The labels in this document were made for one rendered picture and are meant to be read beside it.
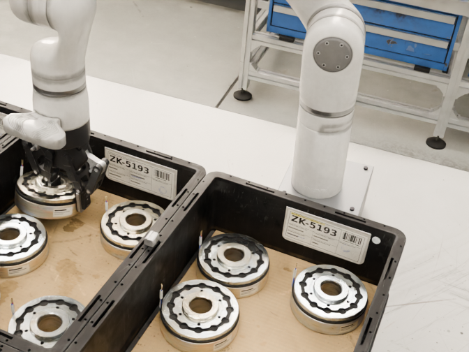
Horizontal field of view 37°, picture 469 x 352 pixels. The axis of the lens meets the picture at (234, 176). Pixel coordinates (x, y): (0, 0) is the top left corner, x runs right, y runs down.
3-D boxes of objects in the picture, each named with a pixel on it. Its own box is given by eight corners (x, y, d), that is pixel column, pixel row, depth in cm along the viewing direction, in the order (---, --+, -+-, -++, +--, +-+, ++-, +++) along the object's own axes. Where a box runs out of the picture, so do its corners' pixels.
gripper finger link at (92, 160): (75, 149, 98) (70, 159, 100) (102, 170, 98) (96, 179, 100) (85, 141, 100) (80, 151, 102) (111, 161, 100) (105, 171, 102)
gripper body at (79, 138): (102, 107, 99) (105, 162, 105) (52, 91, 101) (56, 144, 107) (72, 134, 93) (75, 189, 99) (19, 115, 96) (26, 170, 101)
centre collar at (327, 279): (320, 272, 99) (321, 269, 99) (353, 286, 97) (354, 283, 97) (306, 295, 95) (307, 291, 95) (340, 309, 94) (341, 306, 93)
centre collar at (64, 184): (47, 174, 110) (47, 170, 109) (74, 184, 108) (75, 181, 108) (28, 185, 105) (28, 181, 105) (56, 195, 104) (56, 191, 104)
